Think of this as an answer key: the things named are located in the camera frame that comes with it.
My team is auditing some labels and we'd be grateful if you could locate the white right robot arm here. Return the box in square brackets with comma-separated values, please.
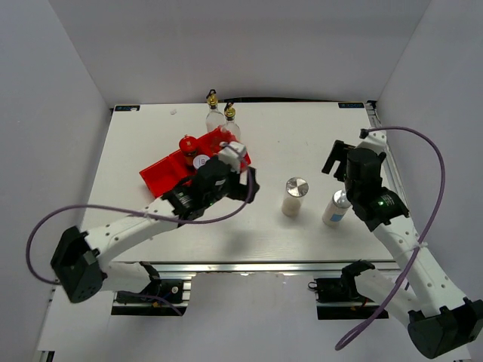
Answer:
[321, 140, 482, 359]

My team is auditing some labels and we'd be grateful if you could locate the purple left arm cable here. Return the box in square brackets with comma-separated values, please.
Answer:
[25, 142, 254, 317]

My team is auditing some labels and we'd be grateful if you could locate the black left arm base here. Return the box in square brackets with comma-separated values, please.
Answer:
[113, 278, 191, 308]

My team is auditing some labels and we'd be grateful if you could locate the clear liquid glass bottle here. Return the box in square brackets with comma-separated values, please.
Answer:
[205, 89, 229, 153]

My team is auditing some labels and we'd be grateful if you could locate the blue left table label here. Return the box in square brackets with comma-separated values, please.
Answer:
[114, 105, 140, 112]

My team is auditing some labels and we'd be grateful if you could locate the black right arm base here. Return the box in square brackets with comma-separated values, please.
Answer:
[307, 278, 374, 305]

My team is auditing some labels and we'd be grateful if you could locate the blue table corner label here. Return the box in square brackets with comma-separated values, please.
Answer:
[337, 102, 365, 109]

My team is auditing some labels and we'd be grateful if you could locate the silver lid white powder jar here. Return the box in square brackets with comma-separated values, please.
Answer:
[281, 177, 309, 217]

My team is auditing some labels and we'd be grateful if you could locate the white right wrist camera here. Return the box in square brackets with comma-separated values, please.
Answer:
[357, 129, 387, 155]

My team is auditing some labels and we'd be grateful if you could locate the red lid dark sauce jar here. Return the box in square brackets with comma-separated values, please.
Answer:
[179, 135, 198, 167]

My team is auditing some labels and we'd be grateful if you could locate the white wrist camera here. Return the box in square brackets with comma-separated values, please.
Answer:
[357, 129, 387, 155]
[217, 141, 250, 173]

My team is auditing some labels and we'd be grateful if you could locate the white lid brown spice jar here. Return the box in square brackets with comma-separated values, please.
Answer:
[190, 154, 210, 173]

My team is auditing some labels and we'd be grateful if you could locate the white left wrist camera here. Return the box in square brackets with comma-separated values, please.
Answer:
[217, 141, 250, 173]

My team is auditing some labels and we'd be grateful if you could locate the dark liquid glass bottle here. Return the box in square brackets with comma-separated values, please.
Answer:
[223, 102, 241, 142]

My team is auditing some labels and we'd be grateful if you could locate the silver lid blue label jar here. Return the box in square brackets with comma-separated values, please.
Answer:
[321, 189, 352, 227]

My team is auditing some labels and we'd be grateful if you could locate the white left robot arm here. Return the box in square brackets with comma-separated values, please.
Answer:
[51, 156, 260, 303]

